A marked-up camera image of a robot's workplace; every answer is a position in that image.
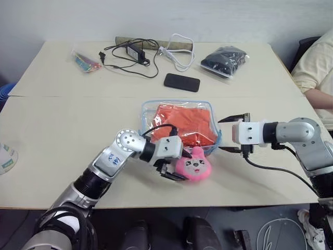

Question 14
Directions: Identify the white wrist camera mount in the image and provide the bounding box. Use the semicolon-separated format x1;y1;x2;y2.
232;120;266;146
155;136;184;159

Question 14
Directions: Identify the pink plush bunny toy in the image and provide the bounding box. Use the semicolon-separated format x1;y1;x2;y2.
174;146;214;182

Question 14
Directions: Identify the white cable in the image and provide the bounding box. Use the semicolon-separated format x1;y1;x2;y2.
157;33;197;72

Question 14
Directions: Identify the orange cloth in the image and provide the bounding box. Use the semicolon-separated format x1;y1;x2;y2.
150;103;219;151

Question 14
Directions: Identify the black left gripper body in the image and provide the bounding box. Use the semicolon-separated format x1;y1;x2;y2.
153;157;173;178

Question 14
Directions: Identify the black chair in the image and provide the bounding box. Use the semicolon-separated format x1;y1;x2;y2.
288;36;321;74

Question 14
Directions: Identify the clear bag of colourful sticks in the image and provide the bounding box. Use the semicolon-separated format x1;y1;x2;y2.
69;48;104;75

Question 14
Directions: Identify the clear bag of black cloth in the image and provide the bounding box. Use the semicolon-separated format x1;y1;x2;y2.
200;46;250;85

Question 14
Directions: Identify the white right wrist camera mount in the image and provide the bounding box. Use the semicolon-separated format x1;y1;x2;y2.
232;120;266;146

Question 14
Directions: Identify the brown rolled strip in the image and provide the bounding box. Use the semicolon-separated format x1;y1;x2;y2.
114;36;195;53

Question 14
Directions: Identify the black power adapter with cord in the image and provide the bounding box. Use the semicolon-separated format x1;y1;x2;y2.
98;38;160;79

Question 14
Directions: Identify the dark brown block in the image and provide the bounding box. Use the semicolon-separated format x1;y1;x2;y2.
234;229;252;250

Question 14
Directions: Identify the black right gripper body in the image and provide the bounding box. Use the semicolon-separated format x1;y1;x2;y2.
240;112;254;158

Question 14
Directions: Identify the white sneaker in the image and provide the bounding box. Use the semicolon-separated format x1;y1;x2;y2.
297;209;326;250

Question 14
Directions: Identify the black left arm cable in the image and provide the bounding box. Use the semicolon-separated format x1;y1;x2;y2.
140;124;180;138

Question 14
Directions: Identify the clear pouch with blue trim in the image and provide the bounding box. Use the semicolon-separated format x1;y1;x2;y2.
140;99;223;155

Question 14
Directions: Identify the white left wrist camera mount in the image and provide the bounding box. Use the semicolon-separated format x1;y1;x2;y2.
155;136;184;159

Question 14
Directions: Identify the blue plastic stool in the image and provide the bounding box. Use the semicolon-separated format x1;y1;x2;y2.
0;82;18;113

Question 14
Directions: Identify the person in pale yellow shirt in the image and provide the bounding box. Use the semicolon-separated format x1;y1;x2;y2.
291;30;333;131

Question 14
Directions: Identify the black smartphone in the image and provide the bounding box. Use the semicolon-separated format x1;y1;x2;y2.
163;73;201;93

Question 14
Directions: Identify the white tape roll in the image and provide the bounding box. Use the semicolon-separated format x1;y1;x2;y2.
0;142;20;176

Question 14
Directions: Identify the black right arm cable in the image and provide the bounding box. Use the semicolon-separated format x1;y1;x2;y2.
244;145;321;199

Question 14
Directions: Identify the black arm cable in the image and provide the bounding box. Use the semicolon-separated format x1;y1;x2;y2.
140;124;180;138
244;145;321;199

